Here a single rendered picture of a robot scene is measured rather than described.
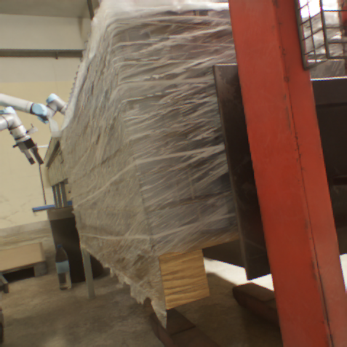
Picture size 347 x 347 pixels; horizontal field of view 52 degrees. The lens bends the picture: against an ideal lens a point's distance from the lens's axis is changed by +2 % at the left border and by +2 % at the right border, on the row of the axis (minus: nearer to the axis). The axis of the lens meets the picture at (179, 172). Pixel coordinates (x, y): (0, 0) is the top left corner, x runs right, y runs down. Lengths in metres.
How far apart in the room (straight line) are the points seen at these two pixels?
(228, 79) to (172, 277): 0.44
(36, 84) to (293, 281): 8.53
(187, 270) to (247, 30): 0.49
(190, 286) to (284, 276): 0.19
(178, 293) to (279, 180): 0.31
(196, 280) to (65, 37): 8.86
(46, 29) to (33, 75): 1.14
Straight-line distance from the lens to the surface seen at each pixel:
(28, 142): 2.07
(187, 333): 1.52
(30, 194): 8.60
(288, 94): 0.64
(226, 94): 0.79
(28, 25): 9.44
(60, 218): 2.88
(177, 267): 0.76
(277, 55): 0.65
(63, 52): 8.94
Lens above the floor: 0.72
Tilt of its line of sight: level
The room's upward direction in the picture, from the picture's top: 9 degrees counter-clockwise
